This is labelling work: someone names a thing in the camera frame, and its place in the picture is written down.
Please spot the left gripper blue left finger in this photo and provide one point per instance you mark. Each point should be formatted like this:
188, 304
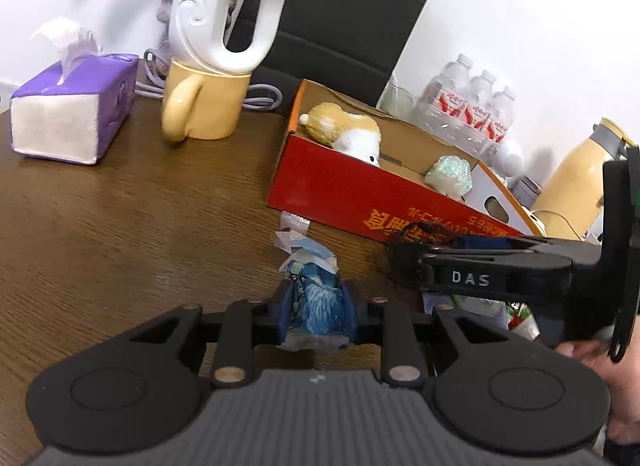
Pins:
281, 307

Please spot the yellow thermos jug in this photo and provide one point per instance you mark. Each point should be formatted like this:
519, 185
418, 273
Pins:
572, 199

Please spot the water bottle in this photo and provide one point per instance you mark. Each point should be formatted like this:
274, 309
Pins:
474, 113
442, 103
501, 117

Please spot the purple tissue pack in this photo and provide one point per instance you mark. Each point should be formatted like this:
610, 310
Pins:
72, 110

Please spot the water bottle left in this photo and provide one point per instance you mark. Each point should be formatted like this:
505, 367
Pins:
442, 103

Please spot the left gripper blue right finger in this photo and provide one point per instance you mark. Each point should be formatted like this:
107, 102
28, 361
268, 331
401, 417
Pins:
350, 315

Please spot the yellow mug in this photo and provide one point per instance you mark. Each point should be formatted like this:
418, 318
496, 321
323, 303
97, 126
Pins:
201, 105

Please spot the glass cup with spoon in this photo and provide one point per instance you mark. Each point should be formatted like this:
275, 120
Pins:
397, 101

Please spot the black paper bag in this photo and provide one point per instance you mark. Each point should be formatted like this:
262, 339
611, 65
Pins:
351, 46

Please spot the purple knitted pouch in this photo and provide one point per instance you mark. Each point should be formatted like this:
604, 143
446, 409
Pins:
431, 301

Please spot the red cardboard box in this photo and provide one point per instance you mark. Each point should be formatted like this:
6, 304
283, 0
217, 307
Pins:
324, 186

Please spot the white robot speaker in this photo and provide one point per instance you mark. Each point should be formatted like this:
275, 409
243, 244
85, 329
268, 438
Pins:
508, 168

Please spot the white tissue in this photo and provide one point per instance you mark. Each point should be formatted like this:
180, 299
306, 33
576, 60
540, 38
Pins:
292, 229

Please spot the blue painted pouch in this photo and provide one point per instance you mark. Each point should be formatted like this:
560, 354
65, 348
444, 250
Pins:
317, 316

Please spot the alpaca plush toy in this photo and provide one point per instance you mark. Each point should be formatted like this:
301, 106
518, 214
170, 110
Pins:
354, 135

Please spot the grey small box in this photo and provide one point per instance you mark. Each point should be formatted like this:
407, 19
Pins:
525, 190

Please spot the green red snack wrapper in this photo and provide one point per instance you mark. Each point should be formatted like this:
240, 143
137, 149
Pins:
515, 317

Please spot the person right hand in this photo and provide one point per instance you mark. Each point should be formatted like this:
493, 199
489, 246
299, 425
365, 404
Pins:
622, 379

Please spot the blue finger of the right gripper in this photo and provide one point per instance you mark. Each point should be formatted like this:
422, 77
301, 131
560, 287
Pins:
478, 242

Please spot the water bottle middle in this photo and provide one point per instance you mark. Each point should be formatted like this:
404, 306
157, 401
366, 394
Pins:
474, 113

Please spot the water bottle right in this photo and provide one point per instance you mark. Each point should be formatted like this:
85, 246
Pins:
501, 117

